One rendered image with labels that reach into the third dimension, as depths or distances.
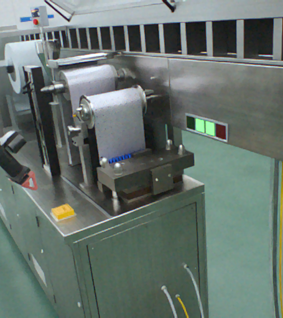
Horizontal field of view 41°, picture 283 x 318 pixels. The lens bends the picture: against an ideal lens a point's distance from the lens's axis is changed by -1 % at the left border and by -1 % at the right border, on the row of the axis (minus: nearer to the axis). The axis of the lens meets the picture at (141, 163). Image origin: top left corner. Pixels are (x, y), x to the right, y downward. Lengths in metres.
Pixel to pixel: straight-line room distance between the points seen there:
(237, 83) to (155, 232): 0.70
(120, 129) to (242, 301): 1.31
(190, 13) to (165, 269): 1.07
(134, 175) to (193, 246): 0.47
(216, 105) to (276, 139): 0.29
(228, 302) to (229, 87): 1.43
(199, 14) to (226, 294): 1.65
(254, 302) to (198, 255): 0.69
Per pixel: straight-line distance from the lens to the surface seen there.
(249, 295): 2.50
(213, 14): 1.44
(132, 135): 1.74
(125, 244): 1.59
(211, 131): 1.51
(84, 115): 1.65
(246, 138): 1.39
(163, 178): 1.61
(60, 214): 1.54
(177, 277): 1.85
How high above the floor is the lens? 1.62
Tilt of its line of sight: 21 degrees down
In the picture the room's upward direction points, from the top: 6 degrees counter-clockwise
